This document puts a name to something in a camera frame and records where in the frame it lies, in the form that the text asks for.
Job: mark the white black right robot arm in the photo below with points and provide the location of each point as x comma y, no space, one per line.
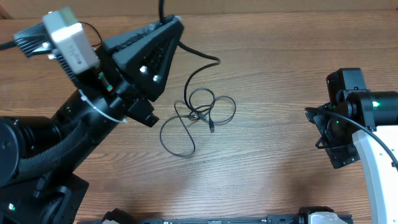
358,124

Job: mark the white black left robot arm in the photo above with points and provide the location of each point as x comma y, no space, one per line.
39,156

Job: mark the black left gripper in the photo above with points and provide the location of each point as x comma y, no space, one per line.
150,78

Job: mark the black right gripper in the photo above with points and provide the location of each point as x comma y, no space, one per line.
343,155

